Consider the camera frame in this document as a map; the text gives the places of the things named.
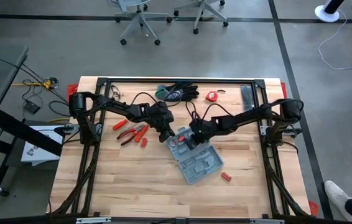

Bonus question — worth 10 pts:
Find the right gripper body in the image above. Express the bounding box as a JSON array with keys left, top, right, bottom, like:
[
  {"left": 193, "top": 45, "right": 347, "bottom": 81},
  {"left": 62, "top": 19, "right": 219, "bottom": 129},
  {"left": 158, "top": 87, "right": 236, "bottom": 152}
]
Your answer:
[{"left": 189, "top": 119, "right": 217, "bottom": 143}]

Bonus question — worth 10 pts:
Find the silver metal bracket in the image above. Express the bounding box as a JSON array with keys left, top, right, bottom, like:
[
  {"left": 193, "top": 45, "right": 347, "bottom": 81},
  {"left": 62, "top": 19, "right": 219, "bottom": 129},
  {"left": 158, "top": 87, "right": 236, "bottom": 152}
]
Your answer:
[
  {"left": 249, "top": 218, "right": 285, "bottom": 224},
  {"left": 75, "top": 217, "right": 112, "bottom": 224}
]

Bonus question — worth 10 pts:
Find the person's foot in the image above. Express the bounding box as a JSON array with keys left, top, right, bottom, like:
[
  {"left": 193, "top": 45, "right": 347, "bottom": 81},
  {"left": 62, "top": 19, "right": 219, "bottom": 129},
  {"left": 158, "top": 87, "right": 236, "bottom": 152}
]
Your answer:
[{"left": 324, "top": 180, "right": 352, "bottom": 220}]

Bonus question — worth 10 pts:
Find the red tape measure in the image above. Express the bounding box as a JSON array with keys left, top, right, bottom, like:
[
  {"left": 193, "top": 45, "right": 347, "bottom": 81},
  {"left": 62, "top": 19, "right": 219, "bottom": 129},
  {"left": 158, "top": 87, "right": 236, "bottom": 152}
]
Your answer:
[{"left": 205, "top": 89, "right": 226, "bottom": 103}]

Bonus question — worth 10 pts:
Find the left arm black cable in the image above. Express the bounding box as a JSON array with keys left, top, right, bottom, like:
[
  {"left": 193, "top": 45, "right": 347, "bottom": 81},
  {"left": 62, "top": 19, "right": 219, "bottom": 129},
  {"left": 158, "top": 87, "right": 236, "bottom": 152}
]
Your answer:
[{"left": 130, "top": 91, "right": 160, "bottom": 108}]

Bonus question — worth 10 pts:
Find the black table base frame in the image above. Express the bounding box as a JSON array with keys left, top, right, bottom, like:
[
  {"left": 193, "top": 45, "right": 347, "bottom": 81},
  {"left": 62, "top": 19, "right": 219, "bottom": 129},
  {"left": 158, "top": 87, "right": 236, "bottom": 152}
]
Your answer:
[{"left": 0, "top": 108, "right": 63, "bottom": 197}]

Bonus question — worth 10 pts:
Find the black power adapter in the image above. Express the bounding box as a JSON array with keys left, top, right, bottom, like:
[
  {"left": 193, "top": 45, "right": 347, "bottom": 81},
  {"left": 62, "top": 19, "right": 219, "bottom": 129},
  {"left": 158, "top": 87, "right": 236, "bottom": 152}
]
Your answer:
[{"left": 23, "top": 101, "right": 42, "bottom": 114}]

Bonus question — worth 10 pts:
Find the black grey work glove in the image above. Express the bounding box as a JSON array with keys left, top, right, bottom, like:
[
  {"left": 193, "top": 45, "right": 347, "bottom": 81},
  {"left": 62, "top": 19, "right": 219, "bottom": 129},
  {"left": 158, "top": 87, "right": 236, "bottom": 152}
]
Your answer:
[
  {"left": 163, "top": 82, "right": 199, "bottom": 94},
  {"left": 155, "top": 86, "right": 200, "bottom": 103}
]

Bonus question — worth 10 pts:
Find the black aluminium table frame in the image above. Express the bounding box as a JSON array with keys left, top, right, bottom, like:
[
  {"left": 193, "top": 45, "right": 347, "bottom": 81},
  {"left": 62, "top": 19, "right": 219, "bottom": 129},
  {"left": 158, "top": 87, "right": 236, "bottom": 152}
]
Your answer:
[{"left": 50, "top": 76, "right": 312, "bottom": 218}]

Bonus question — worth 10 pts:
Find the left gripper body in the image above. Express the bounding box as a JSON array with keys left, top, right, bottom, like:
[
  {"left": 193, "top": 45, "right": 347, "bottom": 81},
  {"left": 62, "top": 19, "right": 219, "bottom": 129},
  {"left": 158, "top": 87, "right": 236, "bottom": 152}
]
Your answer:
[{"left": 147, "top": 102, "right": 175, "bottom": 131}]

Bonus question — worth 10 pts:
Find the yellow black connector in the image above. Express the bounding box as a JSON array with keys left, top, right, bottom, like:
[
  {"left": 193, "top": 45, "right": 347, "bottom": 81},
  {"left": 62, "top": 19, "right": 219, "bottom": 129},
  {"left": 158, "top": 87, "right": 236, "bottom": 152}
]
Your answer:
[{"left": 44, "top": 77, "right": 59, "bottom": 90}]

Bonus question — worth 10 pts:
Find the white printed box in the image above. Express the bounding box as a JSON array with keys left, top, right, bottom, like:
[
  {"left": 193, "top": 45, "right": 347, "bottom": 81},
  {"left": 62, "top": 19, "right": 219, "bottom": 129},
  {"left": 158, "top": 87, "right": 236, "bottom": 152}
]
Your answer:
[{"left": 20, "top": 124, "right": 65, "bottom": 166}]

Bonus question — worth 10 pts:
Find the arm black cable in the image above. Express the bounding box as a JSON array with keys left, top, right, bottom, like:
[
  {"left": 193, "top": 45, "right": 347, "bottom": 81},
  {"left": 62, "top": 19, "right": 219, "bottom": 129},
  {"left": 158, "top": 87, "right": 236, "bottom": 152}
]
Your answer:
[
  {"left": 200, "top": 103, "right": 234, "bottom": 121},
  {"left": 130, "top": 91, "right": 160, "bottom": 108}
]

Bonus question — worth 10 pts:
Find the thin black cable loop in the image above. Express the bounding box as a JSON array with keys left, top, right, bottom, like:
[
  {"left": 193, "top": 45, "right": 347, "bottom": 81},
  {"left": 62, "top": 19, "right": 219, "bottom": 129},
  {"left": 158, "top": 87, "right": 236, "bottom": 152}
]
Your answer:
[{"left": 110, "top": 84, "right": 122, "bottom": 100}]

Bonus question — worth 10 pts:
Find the white floor cable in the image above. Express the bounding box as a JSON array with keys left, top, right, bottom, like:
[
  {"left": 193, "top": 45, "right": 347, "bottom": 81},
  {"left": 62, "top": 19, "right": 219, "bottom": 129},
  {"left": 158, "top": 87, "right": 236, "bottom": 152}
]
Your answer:
[{"left": 317, "top": 9, "right": 352, "bottom": 71}]

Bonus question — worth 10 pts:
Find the yellow cable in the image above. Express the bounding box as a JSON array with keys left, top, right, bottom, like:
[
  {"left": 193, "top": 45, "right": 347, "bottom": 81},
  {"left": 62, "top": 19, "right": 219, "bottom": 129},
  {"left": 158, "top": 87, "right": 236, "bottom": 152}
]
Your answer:
[{"left": 11, "top": 81, "right": 49, "bottom": 87}]

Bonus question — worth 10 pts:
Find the white fan base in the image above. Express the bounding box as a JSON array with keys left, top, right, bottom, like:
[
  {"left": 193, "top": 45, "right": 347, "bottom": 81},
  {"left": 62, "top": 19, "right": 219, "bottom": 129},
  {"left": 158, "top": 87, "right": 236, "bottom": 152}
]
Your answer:
[{"left": 314, "top": 0, "right": 346, "bottom": 23}]

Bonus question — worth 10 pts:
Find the black red-tipped long tool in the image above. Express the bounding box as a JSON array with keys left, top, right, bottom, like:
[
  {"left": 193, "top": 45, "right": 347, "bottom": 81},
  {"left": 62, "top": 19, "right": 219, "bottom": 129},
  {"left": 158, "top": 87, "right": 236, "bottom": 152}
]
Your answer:
[{"left": 116, "top": 123, "right": 146, "bottom": 147}]

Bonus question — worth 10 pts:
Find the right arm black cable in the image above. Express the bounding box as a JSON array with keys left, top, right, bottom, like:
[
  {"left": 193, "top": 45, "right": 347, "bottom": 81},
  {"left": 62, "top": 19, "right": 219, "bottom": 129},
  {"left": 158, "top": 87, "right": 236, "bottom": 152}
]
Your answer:
[{"left": 200, "top": 103, "right": 234, "bottom": 121}]

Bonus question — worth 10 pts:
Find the grey plastic tool case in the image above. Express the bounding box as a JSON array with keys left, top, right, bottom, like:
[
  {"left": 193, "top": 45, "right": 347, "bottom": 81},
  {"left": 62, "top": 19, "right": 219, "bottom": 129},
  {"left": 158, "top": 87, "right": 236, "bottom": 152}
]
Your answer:
[{"left": 165, "top": 126, "right": 225, "bottom": 185}]

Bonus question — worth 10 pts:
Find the grey office chair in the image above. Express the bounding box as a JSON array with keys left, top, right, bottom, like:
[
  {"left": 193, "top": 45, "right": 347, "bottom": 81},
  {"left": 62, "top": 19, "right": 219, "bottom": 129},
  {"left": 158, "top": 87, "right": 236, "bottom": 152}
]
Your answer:
[
  {"left": 106, "top": 0, "right": 173, "bottom": 47},
  {"left": 173, "top": 0, "right": 229, "bottom": 35}
]

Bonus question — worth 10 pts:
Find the black flat rectangular bar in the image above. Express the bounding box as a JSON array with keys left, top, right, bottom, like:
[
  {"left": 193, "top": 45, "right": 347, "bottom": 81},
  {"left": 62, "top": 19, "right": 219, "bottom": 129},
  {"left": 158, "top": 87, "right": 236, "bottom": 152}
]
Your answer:
[{"left": 240, "top": 84, "right": 257, "bottom": 111}]

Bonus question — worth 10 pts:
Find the red oblong tool handle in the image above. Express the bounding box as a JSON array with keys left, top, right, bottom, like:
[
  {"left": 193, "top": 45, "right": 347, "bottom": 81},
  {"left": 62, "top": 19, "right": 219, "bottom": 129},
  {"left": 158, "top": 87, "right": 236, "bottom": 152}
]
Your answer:
[{"left": 112, "top": 119, "right": 128, "bottom": 131}]

